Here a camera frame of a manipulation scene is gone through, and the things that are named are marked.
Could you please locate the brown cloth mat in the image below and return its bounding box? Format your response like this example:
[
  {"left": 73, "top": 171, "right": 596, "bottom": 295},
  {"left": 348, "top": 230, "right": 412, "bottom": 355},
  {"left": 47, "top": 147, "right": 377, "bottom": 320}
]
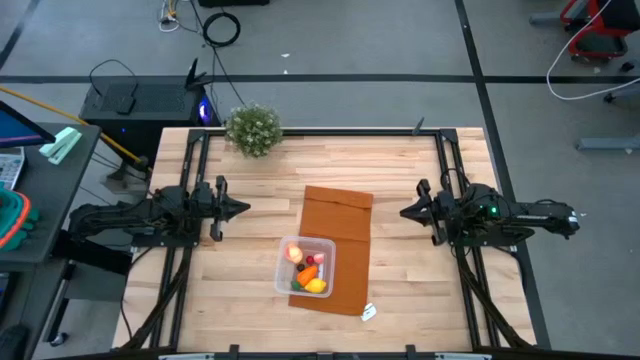
[{"left": 288, "top": 184, "right": 375, "bottom": 318}]

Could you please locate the black coiled cable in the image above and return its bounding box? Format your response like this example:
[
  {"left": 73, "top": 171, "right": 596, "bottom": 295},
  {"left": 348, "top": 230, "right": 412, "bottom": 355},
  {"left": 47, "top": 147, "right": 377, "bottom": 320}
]
[{"left": 201, "top": 11, "right": 242, "bottom": 49}]

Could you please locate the grey desk foot bar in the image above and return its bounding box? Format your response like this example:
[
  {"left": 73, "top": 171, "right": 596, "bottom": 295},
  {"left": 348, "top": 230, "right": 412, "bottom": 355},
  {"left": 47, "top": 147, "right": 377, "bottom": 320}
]
[{"left": 574, "top": 134, "right": 640, "bottom": 153}]

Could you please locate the black device on tower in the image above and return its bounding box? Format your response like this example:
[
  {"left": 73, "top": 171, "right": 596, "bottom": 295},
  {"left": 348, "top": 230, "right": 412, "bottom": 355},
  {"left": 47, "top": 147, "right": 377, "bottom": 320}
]
[{"left": 115, "top": 81, "right": 139, "bottom": 116}]

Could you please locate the black antenna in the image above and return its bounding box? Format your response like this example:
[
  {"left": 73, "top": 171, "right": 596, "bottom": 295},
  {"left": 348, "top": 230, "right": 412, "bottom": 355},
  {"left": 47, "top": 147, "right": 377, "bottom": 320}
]
[{"left": 184, "top": 57, "right": 214, "bottom": 92}]

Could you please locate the computer monitor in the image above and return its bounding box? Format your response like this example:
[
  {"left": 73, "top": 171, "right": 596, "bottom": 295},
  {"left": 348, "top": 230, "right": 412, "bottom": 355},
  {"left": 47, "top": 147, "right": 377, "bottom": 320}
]
[{"left": 0, "top": 99, "right": 57, "bottom": 149}]

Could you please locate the yellow pole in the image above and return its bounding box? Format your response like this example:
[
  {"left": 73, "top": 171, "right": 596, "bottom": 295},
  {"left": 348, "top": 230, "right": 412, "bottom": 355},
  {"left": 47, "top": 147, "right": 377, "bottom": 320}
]
[{"left": 0, "top": 85, "right": 145, "bottom": 165}]

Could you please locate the dark grey side desk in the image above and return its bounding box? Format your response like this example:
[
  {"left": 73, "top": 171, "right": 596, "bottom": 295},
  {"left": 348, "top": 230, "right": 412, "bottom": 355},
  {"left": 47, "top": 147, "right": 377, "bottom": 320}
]
[{"left": 0, "top": 121, "right": 102, "bottom": 274}]

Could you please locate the red and black cart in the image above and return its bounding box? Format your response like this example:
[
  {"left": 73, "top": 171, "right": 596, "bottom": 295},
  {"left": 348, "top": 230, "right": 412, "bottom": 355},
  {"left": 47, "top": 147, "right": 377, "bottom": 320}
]
[{"left": 558, "top": 0, "right": 640, "bottom": 62}]

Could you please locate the teal and orange basket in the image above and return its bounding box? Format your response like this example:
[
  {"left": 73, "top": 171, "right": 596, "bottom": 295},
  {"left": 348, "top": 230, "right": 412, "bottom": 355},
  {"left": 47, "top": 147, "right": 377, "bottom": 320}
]
[{"left": 0, "top": 181, "right": 42, "bottom": 252}]

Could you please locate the yellow toy lemon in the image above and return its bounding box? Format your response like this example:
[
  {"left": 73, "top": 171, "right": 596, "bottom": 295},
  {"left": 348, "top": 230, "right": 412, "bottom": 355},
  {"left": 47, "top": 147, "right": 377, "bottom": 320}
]
[{"left": 303, "top": 277, "right": 329, "bottom": 295}]

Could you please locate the white floor cable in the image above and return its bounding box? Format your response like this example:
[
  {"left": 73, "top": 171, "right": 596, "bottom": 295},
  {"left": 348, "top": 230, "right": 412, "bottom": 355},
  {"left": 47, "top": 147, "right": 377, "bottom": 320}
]
[{"left": 545, "top": 0, "right": 640, "bottom": 102}]

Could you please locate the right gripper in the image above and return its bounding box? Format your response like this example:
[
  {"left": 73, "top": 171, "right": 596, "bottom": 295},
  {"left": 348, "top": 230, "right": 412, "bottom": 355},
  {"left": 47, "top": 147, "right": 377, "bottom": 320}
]
[{"left": 399, "top": 178, "right": 457, "bottom": 247}]

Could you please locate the grey calculator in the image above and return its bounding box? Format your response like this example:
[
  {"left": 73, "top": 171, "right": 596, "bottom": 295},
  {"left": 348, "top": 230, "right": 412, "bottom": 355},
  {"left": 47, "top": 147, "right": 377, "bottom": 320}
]
[{"left": 0, "top": 145, "right": 27, "bottom": 192}]

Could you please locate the orange toy carrot green top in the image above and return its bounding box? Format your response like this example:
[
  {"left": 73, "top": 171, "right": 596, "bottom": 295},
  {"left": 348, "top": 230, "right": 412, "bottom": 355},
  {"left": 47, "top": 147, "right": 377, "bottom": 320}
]
[{"left": 290, "top": 264, "right": 320, "bottom": 292}]

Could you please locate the small green potted plant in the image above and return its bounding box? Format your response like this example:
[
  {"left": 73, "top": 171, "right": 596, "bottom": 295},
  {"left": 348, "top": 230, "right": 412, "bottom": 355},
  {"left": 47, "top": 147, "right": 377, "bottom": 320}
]
[{"left": 224, "top": 102, "right": 284, "bottom": 159}]

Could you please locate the clear plastic tupperware container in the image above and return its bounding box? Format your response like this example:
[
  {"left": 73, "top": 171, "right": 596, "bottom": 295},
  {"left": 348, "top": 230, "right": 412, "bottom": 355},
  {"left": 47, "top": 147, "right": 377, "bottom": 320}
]
[{"left": 273, "top": 235, "right": 337, "bottom": 300}]

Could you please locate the mint green stapler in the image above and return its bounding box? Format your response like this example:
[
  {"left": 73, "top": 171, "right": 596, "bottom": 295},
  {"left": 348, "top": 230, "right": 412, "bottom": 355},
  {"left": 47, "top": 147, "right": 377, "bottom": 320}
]
[{"left": 38, "top": 125, "right": 84, "bottom": 166}]

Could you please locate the black computer tower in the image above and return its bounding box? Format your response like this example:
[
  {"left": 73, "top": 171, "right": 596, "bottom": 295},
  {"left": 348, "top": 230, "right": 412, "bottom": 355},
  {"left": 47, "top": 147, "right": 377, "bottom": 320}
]
[{"left": 78, "top": 74, "right": 222, "bottom": 154}]

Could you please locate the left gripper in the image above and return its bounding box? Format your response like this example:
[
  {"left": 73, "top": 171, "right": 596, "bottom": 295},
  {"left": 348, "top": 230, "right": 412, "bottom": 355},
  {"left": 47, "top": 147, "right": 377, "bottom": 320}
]
[{"left": 192, "top": 174, "right": 252, "bottom": 243}]

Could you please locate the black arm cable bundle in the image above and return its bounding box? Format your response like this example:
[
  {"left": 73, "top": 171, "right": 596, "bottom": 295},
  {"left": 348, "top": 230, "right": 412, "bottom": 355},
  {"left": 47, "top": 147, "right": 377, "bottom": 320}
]
[
  {"left": 119, "top": 246, "right": 195, "bottom": 351},
  {"left": 455, "top": 246, "right": 532, "bottom": 350}
]

